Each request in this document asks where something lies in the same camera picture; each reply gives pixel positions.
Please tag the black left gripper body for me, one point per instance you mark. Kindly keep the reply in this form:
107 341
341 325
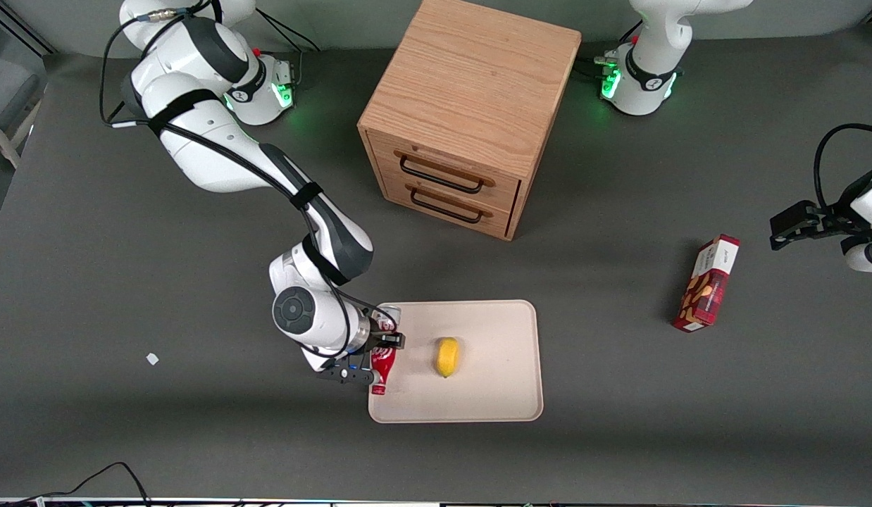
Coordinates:
832 217

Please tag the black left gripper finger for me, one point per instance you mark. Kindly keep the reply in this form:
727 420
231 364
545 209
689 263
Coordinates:
795 225

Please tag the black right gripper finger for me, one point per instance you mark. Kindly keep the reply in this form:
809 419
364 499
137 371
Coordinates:
390 340
348 373

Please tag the red coca-cola bottle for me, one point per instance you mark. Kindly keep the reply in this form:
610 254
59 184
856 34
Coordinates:
382 362

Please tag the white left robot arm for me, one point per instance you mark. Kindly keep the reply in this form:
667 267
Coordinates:
647 70

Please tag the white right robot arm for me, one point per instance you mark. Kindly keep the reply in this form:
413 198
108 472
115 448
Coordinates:
196 148

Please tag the beige plastic tray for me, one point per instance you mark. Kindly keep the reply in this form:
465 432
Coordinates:
492 366

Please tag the yellow lemon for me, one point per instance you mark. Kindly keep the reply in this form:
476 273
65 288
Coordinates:
448 357

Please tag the red snack box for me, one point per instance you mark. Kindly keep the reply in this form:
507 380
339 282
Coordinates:
707 285

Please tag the wooden drawer front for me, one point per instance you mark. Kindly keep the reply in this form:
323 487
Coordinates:
443 204
506 186

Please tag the wooden drawer cabinet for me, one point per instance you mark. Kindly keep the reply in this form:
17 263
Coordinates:
478 70

